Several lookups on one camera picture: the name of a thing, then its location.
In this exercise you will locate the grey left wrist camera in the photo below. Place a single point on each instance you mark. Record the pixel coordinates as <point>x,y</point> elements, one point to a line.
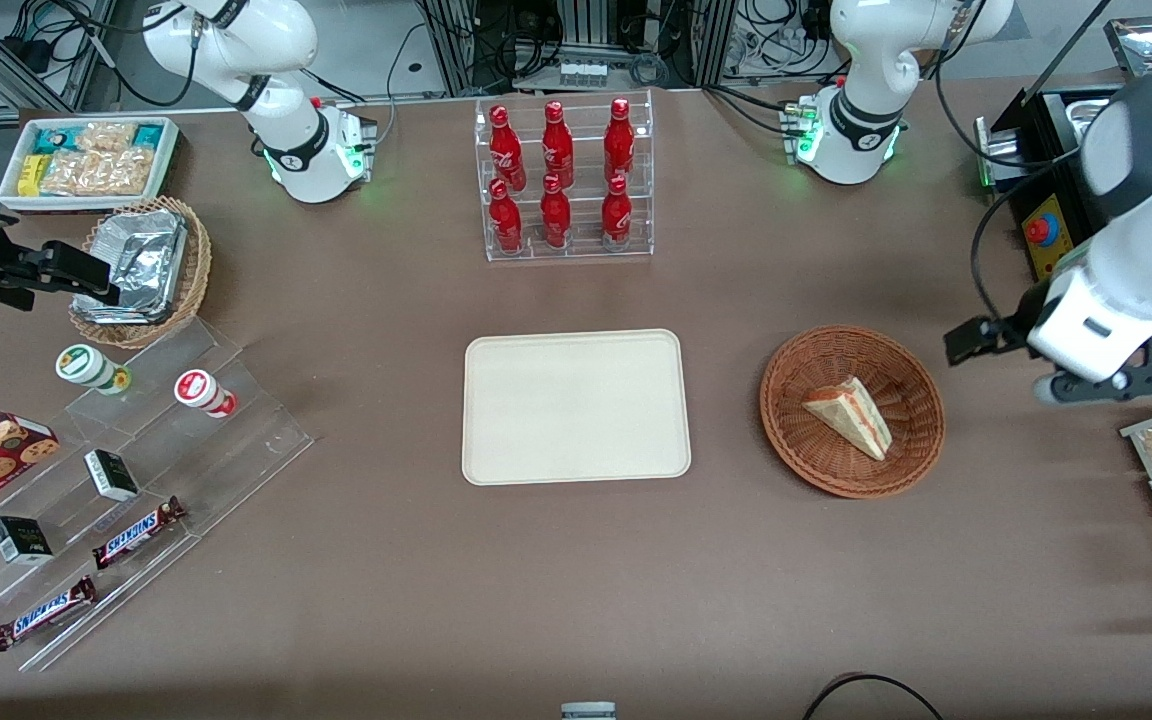
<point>1126,382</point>

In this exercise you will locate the steel food pan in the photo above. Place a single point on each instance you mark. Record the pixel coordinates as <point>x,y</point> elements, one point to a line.
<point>1141,45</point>
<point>1086,112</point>

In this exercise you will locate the clear acrylic stepped display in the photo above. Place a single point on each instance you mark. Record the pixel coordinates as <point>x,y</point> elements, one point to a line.
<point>236,450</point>

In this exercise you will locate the triangular sandwich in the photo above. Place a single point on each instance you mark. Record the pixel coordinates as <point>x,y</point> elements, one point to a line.
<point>851,415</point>

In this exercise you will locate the red cola bottle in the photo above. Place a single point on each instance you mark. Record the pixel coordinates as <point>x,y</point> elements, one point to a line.
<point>506,222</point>
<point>617,218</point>
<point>506,150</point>
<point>556,218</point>
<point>619,145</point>
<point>558,148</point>

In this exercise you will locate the aluminium frame profile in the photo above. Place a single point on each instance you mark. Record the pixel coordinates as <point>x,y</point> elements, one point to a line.
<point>46,60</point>

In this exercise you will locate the green lid yogurt cup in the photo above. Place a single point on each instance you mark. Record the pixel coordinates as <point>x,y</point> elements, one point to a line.
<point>86,365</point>

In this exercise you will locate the yellow snack packet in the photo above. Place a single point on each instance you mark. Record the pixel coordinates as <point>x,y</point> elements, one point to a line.
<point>31,176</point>

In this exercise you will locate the Snickers chocolate bar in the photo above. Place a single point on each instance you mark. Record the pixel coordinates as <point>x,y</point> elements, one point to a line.
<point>136,533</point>
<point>44,613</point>

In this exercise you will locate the small black box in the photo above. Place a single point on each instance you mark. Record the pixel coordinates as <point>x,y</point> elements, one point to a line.
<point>111,475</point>
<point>21,540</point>

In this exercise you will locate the clear cracker pack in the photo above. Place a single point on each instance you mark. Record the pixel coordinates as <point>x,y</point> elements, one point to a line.
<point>106,136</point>
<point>101,174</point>

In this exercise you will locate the light wicker basket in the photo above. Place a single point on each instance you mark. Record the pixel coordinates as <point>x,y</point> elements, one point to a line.
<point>198,270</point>

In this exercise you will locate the white plastic snack bin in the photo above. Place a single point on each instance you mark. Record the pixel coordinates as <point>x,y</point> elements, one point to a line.
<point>11,195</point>

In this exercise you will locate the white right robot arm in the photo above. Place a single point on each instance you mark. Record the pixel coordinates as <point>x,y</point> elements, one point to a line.
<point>286,150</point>

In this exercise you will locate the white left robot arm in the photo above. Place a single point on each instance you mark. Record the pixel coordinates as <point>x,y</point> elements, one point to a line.
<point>866,110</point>

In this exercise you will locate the red lid yogurt cup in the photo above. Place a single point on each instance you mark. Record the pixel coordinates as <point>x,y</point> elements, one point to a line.
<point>198,388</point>

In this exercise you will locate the white power strip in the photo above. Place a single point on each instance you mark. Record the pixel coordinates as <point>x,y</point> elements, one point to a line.
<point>582,74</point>

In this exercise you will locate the brown wicker basket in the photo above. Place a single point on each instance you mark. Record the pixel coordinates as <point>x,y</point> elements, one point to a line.
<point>806,440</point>

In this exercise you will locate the small grey device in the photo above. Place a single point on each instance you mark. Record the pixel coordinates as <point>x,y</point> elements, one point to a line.
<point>588,711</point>

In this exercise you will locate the aluminium foil tray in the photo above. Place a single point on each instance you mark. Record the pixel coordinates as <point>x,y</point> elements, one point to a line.
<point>141,265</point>

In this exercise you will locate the teal snack packet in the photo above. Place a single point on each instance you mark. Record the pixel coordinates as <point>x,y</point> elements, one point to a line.
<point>53,140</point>
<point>147,136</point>

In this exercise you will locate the black hot food display case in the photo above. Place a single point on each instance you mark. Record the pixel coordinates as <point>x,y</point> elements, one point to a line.
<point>1036,125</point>

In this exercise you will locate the beige plastic tray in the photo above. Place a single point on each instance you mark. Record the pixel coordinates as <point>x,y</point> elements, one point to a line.
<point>576,407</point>

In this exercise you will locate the clear acrylic bottle rack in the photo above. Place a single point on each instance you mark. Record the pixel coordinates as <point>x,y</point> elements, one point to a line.
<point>581,250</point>

